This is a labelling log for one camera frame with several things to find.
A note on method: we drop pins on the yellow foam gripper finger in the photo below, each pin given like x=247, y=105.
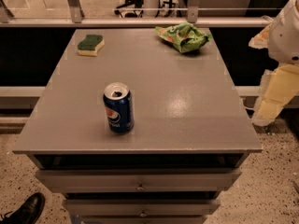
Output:
x=260, y=41
x=277, y=88

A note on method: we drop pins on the green rice chip bag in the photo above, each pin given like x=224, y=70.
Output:
x=184, y=37

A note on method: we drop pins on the green and yellow sponge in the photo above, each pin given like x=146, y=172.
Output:
x=90, y=45

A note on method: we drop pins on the black office chair base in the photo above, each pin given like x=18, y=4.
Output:
x=137, y=3

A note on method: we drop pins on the grey drawer cabinet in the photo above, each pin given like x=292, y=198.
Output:
x=187, y=115

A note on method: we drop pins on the blue Pepsi can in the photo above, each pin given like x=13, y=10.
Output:
x=119, y=107

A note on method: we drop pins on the top grey drawer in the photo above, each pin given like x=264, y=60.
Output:
x=88, y=181

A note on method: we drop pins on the grey drawer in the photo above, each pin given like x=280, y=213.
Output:
x=141, y=208
x=88, y=181

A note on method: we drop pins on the black leather shoe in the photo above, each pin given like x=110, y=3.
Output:
x=28, y=213

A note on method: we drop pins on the metal railing frame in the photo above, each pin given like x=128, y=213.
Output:
x=89, y=14

